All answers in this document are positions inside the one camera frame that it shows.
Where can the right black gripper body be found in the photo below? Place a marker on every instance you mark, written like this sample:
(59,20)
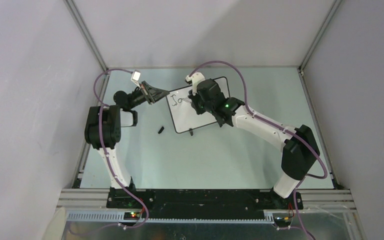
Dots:
(199,105)

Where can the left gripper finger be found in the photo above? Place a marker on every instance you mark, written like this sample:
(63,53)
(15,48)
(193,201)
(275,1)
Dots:
(158,95)
(154,90)

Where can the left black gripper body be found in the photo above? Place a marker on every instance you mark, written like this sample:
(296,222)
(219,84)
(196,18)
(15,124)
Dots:
(145,93)

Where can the black framed whiteboard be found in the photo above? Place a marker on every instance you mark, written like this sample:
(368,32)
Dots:
(182,114)

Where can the black marker cap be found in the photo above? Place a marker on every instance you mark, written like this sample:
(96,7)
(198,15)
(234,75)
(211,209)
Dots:
(161,130)

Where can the black white marker pen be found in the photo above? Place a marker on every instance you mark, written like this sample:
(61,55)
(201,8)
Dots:
(187,100)

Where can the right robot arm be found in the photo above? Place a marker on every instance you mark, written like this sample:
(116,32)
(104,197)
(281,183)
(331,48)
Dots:
(298,146)

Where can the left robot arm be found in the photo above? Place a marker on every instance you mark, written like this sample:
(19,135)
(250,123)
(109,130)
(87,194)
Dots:
(103,128)

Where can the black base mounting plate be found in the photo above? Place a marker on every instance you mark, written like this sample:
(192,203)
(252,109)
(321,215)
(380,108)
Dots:
(202,204)

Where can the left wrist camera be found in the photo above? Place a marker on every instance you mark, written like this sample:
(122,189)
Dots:
(135,76)

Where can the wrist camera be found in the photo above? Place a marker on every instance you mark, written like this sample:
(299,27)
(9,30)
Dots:
(135,76)
(194,79)

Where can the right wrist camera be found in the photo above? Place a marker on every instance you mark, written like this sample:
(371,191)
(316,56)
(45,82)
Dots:
(194,79)

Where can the aluminium frame rail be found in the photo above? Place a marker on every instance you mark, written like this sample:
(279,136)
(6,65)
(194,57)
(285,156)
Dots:
(90,205)

